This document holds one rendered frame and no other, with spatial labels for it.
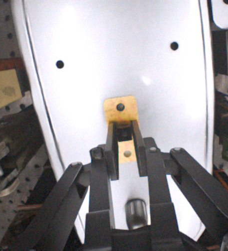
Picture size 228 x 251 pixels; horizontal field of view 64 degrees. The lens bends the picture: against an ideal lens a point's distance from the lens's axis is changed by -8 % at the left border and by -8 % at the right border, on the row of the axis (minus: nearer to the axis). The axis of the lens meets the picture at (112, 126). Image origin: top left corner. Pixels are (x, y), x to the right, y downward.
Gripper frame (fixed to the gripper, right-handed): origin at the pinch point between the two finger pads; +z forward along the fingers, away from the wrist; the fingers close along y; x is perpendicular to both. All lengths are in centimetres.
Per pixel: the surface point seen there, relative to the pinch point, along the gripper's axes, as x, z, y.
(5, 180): -1.3, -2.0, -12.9
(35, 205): -14.6, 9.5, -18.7
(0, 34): 21, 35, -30
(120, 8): 13.7, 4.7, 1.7
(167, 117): 0.7, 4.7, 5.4
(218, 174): -17.4, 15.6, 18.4
